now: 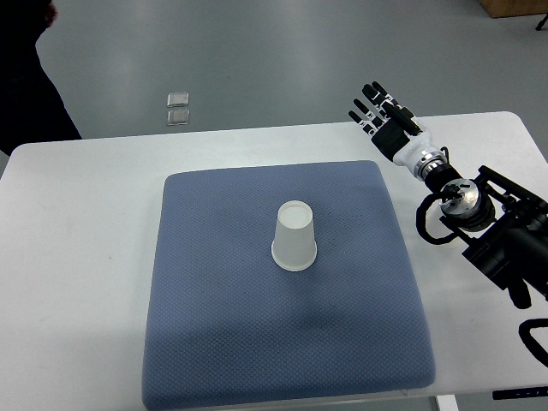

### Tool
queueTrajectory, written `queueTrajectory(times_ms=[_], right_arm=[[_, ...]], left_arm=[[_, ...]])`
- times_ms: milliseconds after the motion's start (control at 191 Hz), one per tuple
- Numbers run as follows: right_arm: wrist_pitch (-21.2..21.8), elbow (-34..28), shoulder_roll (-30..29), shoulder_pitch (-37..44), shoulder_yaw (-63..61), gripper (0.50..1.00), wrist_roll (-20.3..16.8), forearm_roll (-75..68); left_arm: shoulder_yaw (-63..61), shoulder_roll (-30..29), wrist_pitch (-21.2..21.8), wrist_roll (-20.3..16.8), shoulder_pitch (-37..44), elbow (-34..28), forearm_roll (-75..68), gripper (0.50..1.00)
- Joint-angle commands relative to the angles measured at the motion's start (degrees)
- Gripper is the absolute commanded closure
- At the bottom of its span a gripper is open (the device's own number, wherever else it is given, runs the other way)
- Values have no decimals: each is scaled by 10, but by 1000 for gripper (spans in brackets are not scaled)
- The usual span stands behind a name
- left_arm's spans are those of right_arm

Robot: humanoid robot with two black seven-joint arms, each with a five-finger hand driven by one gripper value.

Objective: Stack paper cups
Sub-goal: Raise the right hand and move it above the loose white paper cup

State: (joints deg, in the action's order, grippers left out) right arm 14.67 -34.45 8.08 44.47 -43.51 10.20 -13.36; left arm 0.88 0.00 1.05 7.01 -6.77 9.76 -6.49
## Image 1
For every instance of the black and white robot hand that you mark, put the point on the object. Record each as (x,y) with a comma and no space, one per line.
(396,132)

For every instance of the black tripod foot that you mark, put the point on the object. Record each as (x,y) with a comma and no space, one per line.
(542,23)

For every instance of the upper metal floor plate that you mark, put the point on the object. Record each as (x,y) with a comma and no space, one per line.
(178,99)

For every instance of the black table control panel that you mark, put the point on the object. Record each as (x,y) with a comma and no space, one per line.
(522,393)

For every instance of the blue fabric cushion mat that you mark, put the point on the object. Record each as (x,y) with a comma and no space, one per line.
(226,325)

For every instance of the dark clothed person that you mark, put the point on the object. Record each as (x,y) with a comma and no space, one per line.
(32,110)

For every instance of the white paper cup on mat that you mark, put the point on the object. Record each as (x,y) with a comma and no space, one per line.
(294,247)

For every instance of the brown cardboard box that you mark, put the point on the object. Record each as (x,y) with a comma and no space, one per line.
(513,8)

